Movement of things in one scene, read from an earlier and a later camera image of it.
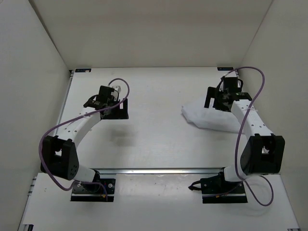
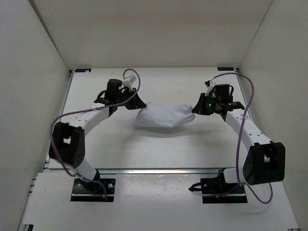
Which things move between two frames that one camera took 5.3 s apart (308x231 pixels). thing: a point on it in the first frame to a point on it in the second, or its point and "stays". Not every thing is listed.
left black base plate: (92, 192) stays
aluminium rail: (159, 171) stays
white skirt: (212, 118) to (164, 115)
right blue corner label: (225, 69) stays
